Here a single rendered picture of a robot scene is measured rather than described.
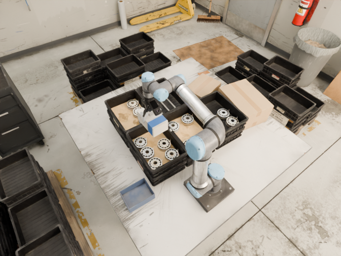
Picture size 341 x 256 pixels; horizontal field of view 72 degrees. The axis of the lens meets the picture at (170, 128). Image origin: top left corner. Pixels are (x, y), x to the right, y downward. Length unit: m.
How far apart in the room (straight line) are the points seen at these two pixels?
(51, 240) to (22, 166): 0.74
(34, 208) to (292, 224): 2.34
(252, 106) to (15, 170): 2.11
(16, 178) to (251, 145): 2.00
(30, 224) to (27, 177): 0.39
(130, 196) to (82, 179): 1.07
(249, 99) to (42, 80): 3.04
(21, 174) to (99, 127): 0.76
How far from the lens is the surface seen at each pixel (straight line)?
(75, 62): 3.35
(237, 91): 2.22
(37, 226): 2.25
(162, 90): 1.30
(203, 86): 2.26
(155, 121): 1.55
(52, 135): 3.22
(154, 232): 1.67
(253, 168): 1.97
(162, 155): 1.75
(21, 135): 2.95
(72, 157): 2.92
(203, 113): 1.27
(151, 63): 3.35
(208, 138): 1.18
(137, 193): 1.76
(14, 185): 2.36
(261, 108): 2.13
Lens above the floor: 2.31
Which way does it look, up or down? 51 degrees down
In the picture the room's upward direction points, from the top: 2 degrees clockwise
